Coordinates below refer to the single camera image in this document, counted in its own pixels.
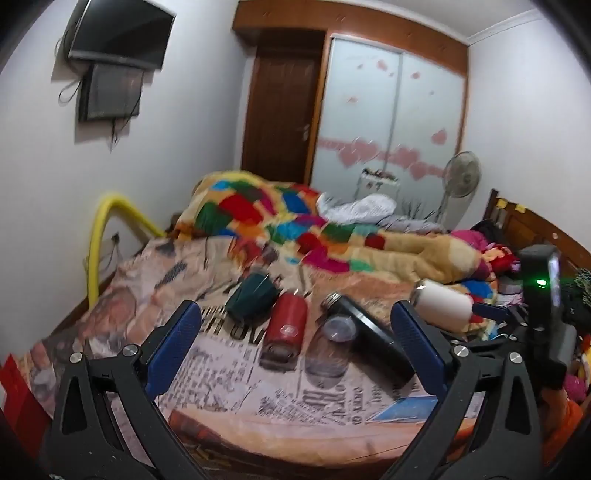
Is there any yellow padded bed rail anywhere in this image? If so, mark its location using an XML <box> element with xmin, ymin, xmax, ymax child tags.
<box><xmin>86</xmin><ymin>192</ymin><xmax>167</xmax><ymax>309</ymax></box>

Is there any wooden headboard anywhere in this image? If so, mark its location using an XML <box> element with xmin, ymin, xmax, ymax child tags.
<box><xmin>483</xmin><ymin>189</ymin><xmax>591</xmax><ymax>277</ymax></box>

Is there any white box appliance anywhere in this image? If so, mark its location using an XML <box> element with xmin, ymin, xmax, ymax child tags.
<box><xmin>355</xmin><ymin>168</ymin><xmax>401</xmax><ymax>200</ymax></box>

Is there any white standing fan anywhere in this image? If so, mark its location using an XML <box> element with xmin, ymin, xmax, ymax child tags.
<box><xmin>436</xmin><ymin>151</ymin><xmax>482</xmax><ymax>230</ymax></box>

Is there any red thermos bottle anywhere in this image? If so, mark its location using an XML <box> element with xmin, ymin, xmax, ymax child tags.
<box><xmin>259</xmin><ymin>289</ymin><xmax>308</xmax><ymax>371</ymax></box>

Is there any newspaper print bed sheet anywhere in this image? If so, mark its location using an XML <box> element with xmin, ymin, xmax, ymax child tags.
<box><xmin>18</xmin><ymin>234</ymin><xmax>482</xmax><ymax>471</ymax></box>

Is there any wall mounted black television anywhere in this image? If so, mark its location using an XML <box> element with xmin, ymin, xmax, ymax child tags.
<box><xmin>62</xmin><ymin>0</ymin><xmax>175</xmax><ymax>71</ymax></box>

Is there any small black wall monitor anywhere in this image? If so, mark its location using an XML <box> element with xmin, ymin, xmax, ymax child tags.
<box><xmin>78</xmin><ymin>63</ymin><xmax>144</xmax><ymax>122</ymax></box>

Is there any white thermos bottle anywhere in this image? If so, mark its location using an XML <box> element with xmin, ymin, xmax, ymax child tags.
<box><xmin>410</xmin><ymin>279</ymin><xmax>474</xmax><ymax>333</ymax></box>

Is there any white crumpled cloth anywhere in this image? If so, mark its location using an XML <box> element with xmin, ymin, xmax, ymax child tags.
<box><xmin>317</xmin><ymin>192</ymin><xmax>397</xmax><ymax>225</ymax></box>

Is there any colourful patchwork blanket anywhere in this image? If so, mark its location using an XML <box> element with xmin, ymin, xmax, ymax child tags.
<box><xmin>173</xmin><ymin>171</ymin><xmax>498</xmax><ymax>303</ymax></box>

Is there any frosted wardrobe with hearts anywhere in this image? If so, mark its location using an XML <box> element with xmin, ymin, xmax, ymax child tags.
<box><xmin>311</xmin><ymin>35</ymin><xmax>466</xmax><ymax>221</ymax></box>

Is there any black thermos bottle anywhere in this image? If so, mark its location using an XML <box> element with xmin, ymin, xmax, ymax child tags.
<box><xmin>321</xmin><ymin>292</ymin><xmax>415</xmax><ymax>388</ymax></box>

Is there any dark green cup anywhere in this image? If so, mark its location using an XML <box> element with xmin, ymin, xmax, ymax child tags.
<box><xmin>224</xmin><ymin>271</ymin><xmax>280</xmax><ymax>325</ymax></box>

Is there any brown wooden door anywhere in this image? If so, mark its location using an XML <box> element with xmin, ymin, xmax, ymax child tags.
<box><xmin>242</xmin><ymin>29</ymin><xmax>325</xmax><ymax>183</ymax></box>

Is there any clear plastic cup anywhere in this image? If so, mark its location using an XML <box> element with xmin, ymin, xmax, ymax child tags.
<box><xmin>304</xmin><ymin>315</ymin><xmax>358</xmax><ymax>389</ymax></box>

